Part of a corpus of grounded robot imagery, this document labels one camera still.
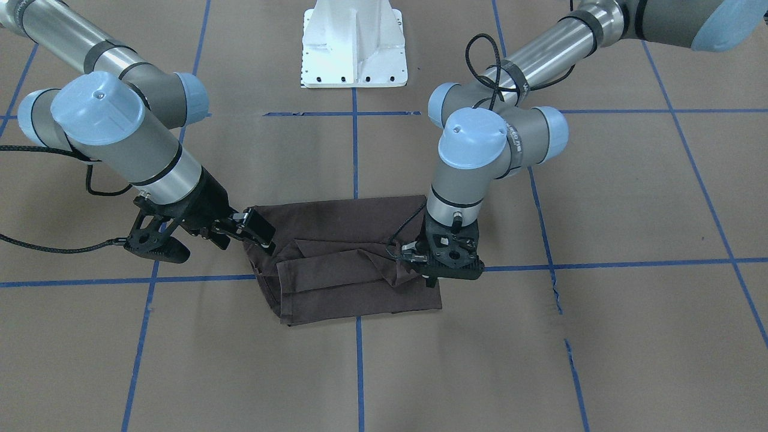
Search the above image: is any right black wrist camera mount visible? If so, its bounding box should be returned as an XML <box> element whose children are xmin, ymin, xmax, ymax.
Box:
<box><xmin>123</xmin><ymin>196</ymin><xmax>190</xmax><ymax>263</ymax></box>

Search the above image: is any brown t-shirt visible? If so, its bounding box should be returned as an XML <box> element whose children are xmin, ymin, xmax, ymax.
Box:
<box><xmin>242</xmin><ymin>195</ymin><xmax>442</xmax><ymax>326</ymax></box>

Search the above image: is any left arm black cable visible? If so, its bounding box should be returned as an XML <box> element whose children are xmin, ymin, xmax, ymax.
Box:
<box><xmin>389</xmin><ymin>33</ymin><xmax>577</xmax><ymax>247</ymax></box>

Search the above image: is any white camera post base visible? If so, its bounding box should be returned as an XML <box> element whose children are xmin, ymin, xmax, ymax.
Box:
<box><xmin>300</xmin><ymin>1</ymin><xmax>409</xmax><ymax>88</ymax></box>

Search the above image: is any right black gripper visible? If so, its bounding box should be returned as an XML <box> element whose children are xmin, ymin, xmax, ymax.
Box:
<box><xmin>175</xmin><ymin>169</ymin><xmax>276</xmax><ymax>255</ymax></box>

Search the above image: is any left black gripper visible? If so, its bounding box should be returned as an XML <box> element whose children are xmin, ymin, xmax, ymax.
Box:
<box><xmin>400</xmin><ymin>214</ymin><xmax>481</xmax><ymax>288</ymax></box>

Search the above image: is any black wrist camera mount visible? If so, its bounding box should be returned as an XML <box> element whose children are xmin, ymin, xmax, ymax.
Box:
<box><xmin>123</xmin><ymin>196</ymin><xmax>190</xmax><ymax>263</ymax></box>
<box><xmin>424</xmin><ymin>235</ymin><xmax>485</xmax><ymax>281</ymax></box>

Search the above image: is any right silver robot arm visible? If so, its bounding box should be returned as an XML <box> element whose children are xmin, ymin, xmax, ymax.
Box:
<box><xmin>2</xmin><ymin>1</ymin><xmax>275</xmax><ymax>263</ymax></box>

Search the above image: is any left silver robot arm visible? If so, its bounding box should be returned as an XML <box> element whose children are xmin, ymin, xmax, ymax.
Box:
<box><xmin>396</xmin><ymin>1</ymin><xmax>766</xmax><ymax>288</ymax></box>

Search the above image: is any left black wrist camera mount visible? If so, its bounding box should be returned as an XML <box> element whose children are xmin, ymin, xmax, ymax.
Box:
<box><xmin>424</xmin><ymin>235</ymin><xmax>485</xmax><ymax>281</ymax></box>

